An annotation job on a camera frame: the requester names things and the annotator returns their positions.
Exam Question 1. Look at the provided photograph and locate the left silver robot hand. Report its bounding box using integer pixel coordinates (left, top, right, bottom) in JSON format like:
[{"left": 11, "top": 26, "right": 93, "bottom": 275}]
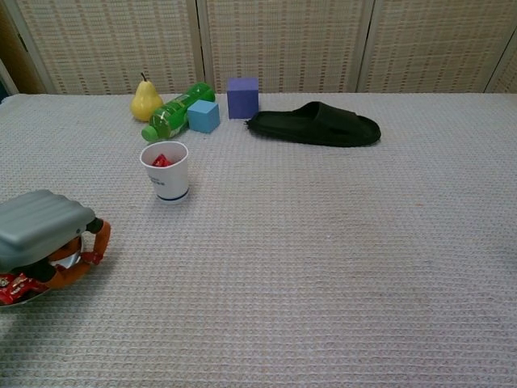
[{"left": 0, "top": 189, "right": 112, "bottom": 290}]

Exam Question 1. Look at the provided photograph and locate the round metal plate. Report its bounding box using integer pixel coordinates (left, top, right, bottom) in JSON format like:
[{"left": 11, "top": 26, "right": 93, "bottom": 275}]
[{"left": 0, "top": 236, "right": 86, "bottom": 310}]

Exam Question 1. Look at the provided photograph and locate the white paper cup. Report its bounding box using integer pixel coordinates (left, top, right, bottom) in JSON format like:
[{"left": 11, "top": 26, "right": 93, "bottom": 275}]
[{"left": 139, "top": 140, "right": 190, "bottom": 205}]

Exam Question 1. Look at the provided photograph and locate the yellow pear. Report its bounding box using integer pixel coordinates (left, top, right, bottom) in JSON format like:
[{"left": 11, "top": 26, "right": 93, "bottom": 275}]
[{"left": 129, "top": 72, "right": 165, "bottom": 123}]

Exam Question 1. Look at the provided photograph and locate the brown wooden board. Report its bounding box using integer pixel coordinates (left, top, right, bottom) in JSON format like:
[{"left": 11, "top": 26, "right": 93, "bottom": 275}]
[{"left": 0, "top": 7, "right": 45, "bottom": 95}]

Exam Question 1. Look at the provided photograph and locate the green plastic bottle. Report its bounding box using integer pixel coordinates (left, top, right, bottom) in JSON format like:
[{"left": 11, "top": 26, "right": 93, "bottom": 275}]
[{"left": 141, "top": 82, "right": 216, "bottom": 143}]

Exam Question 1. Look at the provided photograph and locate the woven folding screen panel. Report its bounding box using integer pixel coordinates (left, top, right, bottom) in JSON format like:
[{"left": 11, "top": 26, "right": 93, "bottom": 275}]
[
  {"left": 196, "top": 0, "right": 375, "bottom": 95},
  {"left": 357, "top": 0, "right": 517, "bottom": 95},
  {"left": 0, "top": 0, "right": 205, "bottom": 96},
  {"left": 484, "top": 38, "right": 517, "bottom": 95}
]

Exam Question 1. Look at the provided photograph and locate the light blue cube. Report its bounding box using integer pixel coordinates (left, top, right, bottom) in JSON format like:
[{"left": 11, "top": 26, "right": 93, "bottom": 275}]
[{"left": 187, "top": 99, "right": 221, "bottom": 134}]

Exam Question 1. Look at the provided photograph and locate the purple cube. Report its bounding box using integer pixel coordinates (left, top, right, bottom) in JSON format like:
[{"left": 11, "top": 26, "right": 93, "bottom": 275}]
[{"left": 226, "top": 77, "right": 260, "bottom": 120}]

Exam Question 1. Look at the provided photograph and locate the white woven tablecloth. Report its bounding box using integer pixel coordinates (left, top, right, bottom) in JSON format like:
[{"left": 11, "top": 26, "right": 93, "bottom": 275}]
[{"left": 0, "top": 92, "right": 517, "bottom": 388}]

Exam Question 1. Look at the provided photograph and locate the black slipper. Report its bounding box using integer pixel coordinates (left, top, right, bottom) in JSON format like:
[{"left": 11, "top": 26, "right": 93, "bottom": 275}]
[{"left": 243, "top": 100, "right": 382, "bottom": 148}]

